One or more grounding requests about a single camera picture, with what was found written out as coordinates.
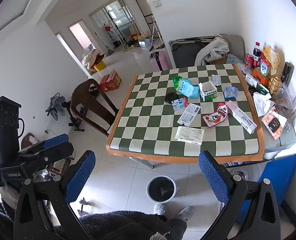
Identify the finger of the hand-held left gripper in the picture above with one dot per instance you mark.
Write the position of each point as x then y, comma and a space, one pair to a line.
58, 152
55, 140

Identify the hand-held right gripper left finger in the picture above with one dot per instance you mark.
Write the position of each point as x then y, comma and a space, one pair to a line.
80, 175

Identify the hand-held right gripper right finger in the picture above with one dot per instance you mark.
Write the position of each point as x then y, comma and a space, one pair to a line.
213, 177

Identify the white round trash bin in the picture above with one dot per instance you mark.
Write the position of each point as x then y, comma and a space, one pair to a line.
161, 190

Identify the green white medicine box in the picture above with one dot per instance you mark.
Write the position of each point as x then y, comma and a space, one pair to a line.
208, 95

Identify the black pedal exerciser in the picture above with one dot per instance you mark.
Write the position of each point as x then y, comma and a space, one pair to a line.
74, 122

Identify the small metal dumbbell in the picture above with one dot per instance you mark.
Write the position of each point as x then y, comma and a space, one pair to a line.
84, 206

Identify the grey cloth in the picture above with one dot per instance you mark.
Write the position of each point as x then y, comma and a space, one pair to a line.
55, 105

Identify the grey fuzzy slipper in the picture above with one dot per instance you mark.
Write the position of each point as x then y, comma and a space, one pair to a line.
186, 212
160, 208

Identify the dark wooden chair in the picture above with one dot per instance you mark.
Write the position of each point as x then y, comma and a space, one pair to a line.
83, 92

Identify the red snack packet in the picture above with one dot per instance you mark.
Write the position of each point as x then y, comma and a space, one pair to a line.
215, 117

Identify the white table leg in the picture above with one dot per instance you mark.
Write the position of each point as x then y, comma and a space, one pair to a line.
144, 162

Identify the pink white toothpaste box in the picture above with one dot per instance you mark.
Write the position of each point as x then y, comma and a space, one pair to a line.
241, 117

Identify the person's dark fuzzy pants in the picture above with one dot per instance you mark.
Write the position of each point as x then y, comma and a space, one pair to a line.
128, 226

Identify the red gift box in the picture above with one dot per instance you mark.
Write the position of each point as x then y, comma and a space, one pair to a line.
114, 80
103, 83

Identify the small blue milk carton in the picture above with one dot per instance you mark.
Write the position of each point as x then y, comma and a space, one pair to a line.
179, 104

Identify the orange white packet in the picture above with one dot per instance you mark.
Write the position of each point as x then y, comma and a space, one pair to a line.
274, 123

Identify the yellow bucket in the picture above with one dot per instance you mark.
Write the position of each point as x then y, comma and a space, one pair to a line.
100, 65

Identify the small blue packet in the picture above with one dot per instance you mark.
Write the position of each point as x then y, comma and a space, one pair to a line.
231, 92

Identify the light blue plastic bag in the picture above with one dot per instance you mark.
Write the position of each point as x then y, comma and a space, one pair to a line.
190, 91

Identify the pile of clothes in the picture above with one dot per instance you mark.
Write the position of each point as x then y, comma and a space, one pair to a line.
89, 57

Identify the white crumpled tissue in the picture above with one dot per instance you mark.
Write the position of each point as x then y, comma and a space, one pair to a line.
261, 102

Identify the black round lid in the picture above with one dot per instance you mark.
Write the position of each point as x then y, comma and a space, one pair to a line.
171, 98

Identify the silver blister pack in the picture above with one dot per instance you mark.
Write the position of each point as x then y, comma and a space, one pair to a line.
216, 80

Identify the small green white box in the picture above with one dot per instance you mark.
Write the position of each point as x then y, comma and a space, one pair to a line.
264, 90

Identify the green snack bag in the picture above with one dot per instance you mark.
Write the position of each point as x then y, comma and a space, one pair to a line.
176, 82

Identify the green checkered tablecloth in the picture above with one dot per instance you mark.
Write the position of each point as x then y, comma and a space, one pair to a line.
148, 90

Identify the small white medicine box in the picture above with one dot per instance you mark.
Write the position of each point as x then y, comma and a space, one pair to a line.
252, 80

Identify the clear plastic bag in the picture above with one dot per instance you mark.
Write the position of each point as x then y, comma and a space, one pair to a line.
284, 97

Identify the orange box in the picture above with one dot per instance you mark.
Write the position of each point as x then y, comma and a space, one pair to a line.
261, 80

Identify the golden jar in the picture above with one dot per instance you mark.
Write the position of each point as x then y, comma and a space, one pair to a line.
275, 85

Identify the cardboard box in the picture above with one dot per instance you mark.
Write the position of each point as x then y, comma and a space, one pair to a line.
219, 60

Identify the red white drink carton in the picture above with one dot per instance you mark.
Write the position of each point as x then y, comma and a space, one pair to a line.
264, 68

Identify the red soda can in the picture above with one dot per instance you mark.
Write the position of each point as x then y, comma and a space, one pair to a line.
249, 60

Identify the grey folding bed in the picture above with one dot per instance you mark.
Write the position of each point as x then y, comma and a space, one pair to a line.
185, 52

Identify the black cylinder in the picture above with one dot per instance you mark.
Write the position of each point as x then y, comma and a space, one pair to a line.
287, 72

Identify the cola bottle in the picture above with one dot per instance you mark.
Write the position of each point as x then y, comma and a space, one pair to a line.
257, 55

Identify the black coat rack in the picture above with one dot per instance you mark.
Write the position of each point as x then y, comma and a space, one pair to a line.
113, 22

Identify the white cloth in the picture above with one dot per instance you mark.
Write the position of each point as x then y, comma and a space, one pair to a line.
218, 46

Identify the yellow snack bag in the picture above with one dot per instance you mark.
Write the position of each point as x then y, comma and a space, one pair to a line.
272, 57

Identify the grey armchair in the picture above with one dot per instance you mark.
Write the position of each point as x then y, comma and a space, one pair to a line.
236, 45

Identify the glass sliding door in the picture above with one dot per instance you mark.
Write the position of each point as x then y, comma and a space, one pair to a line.
118, 20

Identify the white wall switch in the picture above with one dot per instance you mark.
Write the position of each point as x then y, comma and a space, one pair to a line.
157, 3

